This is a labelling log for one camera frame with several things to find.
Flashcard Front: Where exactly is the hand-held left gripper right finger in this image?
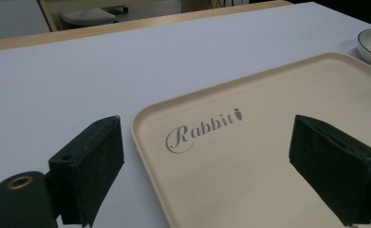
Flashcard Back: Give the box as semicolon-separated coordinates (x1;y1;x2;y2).
288;114;371;227

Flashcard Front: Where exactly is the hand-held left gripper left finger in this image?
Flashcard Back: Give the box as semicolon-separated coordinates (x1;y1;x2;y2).
47;115;125;228

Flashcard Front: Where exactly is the beige plastic tray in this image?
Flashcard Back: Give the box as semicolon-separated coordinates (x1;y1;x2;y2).
130;52;371;228

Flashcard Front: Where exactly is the grey seat cushion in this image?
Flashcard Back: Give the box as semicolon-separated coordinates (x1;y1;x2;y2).
58;8;118;27

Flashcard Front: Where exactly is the wooden chair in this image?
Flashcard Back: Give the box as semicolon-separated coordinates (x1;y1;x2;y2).
36;0;183;32

